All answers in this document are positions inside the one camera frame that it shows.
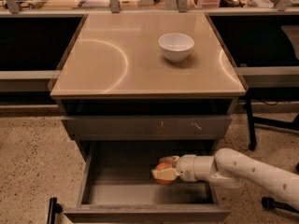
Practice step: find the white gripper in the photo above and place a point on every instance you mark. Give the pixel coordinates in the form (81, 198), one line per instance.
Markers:
(186, 167)

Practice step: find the orange fruit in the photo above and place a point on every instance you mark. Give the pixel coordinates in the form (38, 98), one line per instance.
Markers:
(161, 166)

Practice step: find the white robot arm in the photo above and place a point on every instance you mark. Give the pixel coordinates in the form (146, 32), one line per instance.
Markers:
(228, 169)

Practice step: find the open middle drawer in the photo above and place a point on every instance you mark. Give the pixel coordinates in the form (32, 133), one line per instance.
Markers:
(118, 187)

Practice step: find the grey drawer cabinet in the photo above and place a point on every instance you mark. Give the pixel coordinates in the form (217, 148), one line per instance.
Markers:
(116, 68)

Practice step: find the closed top drawer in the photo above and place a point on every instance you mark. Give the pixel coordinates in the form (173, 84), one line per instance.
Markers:
(125, 128)

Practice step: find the black table leg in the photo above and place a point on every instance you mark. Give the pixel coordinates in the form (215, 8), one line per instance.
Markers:
(252, 136)

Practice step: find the black chair leg caster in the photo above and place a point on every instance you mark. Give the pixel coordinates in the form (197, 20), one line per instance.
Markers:
(270, 204)

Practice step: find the white ceramic bowl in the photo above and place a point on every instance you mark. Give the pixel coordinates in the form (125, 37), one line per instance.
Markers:
(175, 47)

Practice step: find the black handle bottom left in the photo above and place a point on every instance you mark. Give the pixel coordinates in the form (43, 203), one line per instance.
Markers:
(54, 209)

